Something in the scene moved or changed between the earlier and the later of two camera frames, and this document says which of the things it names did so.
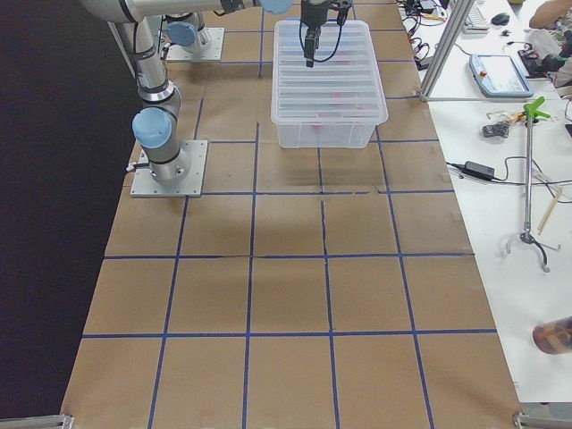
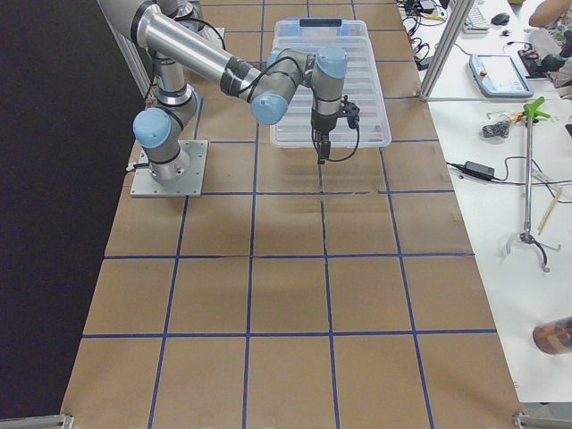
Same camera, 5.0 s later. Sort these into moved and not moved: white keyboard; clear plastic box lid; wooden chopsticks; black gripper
Moved: black gripper
Not moved: white keyboard; clear plastic box lid; wooden chopsticks
